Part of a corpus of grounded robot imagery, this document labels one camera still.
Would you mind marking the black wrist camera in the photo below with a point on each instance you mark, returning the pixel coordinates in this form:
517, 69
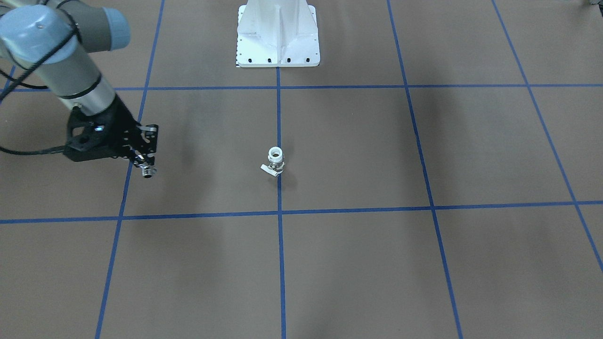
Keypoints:
92, 137

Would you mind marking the chrome metal pipe fitting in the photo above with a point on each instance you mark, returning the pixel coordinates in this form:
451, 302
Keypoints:
148, 172

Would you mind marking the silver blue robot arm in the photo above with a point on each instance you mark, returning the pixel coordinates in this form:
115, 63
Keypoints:
53, 39

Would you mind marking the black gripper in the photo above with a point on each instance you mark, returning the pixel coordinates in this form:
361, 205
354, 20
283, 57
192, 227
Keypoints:
119, 123

